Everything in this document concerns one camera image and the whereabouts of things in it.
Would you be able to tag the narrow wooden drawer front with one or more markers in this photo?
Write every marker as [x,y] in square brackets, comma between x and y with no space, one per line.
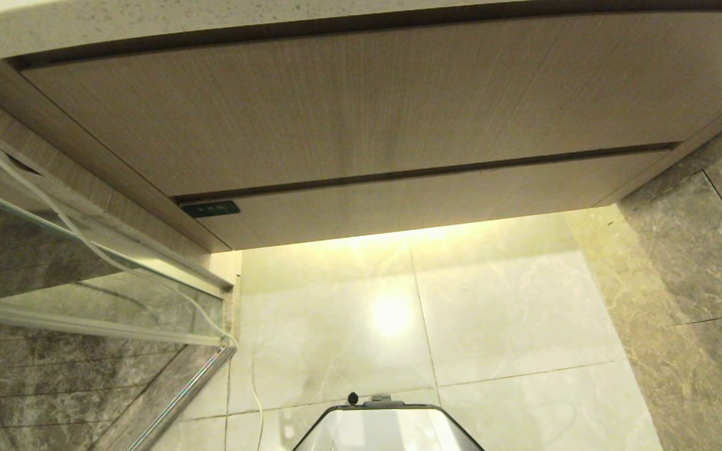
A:
[436,200]

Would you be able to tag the large wooden drawer front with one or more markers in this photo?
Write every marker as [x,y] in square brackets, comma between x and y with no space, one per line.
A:
[361,106]

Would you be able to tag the small dark control panel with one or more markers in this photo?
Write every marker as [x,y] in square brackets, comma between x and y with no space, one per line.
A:
[210,208]

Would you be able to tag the wooden vanity cabinet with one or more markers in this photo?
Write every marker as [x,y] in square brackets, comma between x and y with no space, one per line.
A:
[85,169]

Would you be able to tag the glass shower door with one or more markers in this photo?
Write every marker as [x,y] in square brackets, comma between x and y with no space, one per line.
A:
[79,338]

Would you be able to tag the speckled stone countertop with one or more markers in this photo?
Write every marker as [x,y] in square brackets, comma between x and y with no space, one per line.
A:
[85,25]

